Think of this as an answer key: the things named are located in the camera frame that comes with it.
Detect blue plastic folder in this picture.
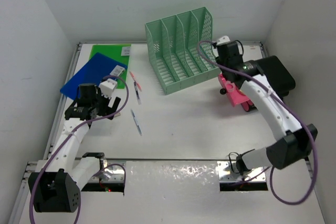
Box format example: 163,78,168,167
60,53,128,100

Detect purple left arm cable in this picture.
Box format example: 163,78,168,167
29,74,129,224

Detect black drawer box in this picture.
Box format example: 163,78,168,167
243,56,296,100

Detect green plastic folder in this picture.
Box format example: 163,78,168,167
89,44,131,81

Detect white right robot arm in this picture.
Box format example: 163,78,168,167
214,41,318,175

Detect light blue pen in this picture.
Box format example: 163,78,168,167
130,109,142,136

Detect dark blue pen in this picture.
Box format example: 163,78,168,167
133,82,142,105

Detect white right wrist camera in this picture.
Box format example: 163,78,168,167
216,35,230,46

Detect white front cover board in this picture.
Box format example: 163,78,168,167
34,162,324,223

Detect aluminium frame rail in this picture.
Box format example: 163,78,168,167
7,41,85,223

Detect clear tape roll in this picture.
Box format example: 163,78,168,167
225,82,236,93

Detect green mesh file organizer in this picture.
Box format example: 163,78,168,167
145,7,220,95

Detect pink drawer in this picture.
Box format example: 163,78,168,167
218,73,256,112

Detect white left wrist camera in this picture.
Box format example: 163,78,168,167
99,79,118,99

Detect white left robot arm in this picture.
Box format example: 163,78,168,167
28,79,121,212

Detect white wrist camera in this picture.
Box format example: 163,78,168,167
99,79,118,99
216,35,230,46

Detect red pen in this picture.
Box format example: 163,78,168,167
129,71,142,92

